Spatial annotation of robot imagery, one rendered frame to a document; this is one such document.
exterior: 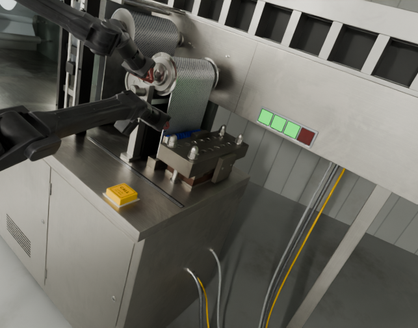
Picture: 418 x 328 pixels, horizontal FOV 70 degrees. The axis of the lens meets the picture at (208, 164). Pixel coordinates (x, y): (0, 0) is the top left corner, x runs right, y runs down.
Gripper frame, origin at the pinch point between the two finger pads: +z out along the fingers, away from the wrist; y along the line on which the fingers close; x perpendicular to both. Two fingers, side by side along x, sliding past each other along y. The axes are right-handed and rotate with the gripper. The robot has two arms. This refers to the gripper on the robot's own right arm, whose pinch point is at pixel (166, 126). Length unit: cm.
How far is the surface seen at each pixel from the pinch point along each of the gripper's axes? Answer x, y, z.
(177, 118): 4.7, 0.3, 2.6
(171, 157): -8.7, 10.4, -2.1
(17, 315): -113, -28, 18
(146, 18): 31.0, -27.0, -11.0
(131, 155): -16.9, -8.3, 1.7
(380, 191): 23, 73, 40
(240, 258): -50, 23, 130
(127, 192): -25.1, 11.4, -14.5
